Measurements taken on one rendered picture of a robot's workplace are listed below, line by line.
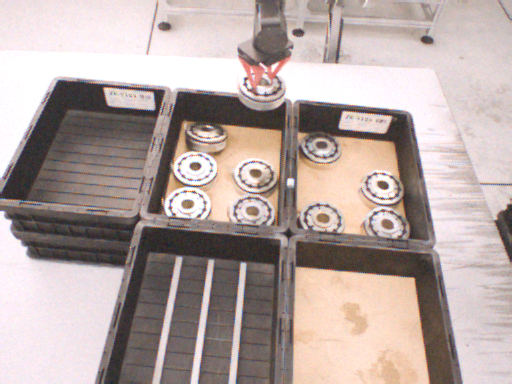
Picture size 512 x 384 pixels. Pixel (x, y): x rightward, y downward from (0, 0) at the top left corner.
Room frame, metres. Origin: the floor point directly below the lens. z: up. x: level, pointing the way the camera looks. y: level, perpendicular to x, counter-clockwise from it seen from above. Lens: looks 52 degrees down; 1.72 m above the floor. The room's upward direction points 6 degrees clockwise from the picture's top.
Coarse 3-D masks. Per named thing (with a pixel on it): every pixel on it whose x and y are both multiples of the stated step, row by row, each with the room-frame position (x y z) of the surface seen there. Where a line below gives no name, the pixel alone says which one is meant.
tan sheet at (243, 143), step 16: (240, 128) 0.89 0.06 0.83; (256, 128) 0.89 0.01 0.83; (240, 144) 0.83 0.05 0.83; (256, 144) 0.84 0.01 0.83; (272, 144) 0.84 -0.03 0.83; (176, 160) 0.75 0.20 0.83; (224, 160) 0.77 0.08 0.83; (240, 160) 0.78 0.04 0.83; (272, 160) 0.79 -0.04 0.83; (224, 176) 0.72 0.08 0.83; (208, 192) 0.67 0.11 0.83; (224, 192) 0.67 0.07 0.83; (224, 208) 0.63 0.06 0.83
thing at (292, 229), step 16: (384, 112) 0.90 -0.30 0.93; (400, 112) 0.91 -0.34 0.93; (416, 144) 0.80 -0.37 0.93; (416, 160) 0.75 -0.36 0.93; (432, 224) 0.58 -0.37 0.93; (368, 240) 0.52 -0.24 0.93; (384, 240) 0.52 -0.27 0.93; (400, 240) 0.53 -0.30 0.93; (416, 240) 0.53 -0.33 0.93; (432, 240) 0.54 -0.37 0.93
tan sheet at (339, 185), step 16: (352, 144) 0.88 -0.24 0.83; (368, 144) 0.88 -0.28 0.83; (384, 144) 0.89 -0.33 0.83; (352, 160) 0.82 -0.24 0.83; (368, 160) 0.83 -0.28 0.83; (384, 160) 0.83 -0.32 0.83; (304, 176) 0.75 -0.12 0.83; (320, 176) 0.76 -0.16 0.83; (336, 176) 0.76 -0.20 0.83; (352, 176) 0.77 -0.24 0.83; (304, 192) 0.70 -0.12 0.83; (320, 192) 0.71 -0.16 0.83; (336, 192) 0.71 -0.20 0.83; (352, 192) 0.72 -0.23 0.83; (352, 208) 0.67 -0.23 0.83; (368, 208) 0.67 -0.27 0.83; (400, 208) 0.68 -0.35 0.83; (352, 224) 0.62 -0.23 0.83
